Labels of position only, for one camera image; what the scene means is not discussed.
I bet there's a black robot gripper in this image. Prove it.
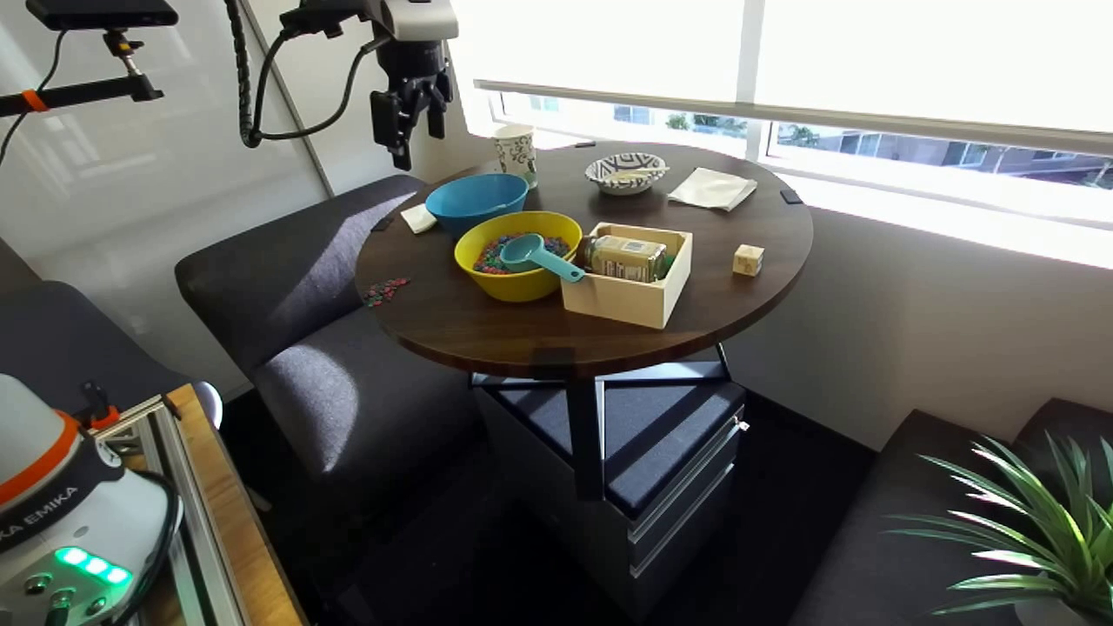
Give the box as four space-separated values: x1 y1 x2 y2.
373 40 453 171

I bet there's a blue plastic bowl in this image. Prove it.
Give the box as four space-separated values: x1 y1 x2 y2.
423 173 531 232

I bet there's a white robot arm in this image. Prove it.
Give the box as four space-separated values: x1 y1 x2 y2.
0 280 183 626

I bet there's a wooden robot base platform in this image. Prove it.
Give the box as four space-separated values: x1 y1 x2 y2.
115 382 302 626

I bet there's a yellow plastic bowl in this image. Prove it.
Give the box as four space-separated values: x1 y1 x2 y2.
453 208 583 304

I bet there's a white patterned bowl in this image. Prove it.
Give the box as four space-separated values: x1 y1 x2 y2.
583 153 668 196

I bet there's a white paper napkin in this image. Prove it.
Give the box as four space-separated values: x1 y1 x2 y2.
401 204 440 232

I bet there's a paper cup with pattern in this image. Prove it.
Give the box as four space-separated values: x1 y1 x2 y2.
494 124 537 182

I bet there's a teal measuring scoop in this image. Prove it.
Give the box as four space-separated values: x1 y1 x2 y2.
498 232 589 280

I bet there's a green food packet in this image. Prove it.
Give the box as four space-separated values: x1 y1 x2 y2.
583 232 668 280

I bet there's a white wooden box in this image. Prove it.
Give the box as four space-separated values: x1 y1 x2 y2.
560 224 692 329

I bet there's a dark grey couch seat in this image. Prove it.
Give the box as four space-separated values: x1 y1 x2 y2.
172 171 492 550

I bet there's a round dark wooden table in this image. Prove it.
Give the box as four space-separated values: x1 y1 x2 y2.
354 142 815 496

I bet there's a small wooden cube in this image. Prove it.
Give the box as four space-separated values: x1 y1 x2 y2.
731 244 766 278

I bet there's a grey drawer cabinet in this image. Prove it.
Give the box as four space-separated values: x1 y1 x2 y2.
474 363 749 621

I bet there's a green potted plant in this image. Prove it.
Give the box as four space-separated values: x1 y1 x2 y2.
889 433 1113 626

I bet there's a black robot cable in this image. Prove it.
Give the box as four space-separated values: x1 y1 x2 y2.
226 0 386 153

